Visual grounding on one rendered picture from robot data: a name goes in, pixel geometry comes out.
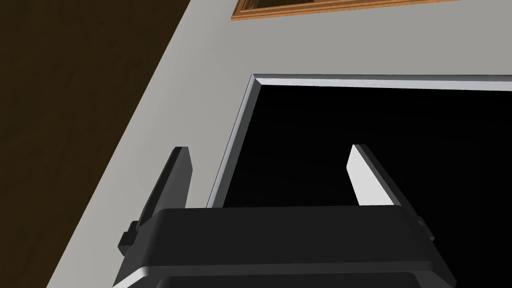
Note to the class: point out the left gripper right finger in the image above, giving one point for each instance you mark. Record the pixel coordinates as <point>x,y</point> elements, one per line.
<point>370,184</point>

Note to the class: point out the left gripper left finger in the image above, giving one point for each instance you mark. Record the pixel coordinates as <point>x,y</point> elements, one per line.
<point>172,188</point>

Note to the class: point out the black silver-framed panel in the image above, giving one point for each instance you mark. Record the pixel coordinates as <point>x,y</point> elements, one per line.
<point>320,140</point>

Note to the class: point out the wooden framed picture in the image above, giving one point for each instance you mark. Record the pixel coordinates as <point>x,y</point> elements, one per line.
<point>320,8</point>

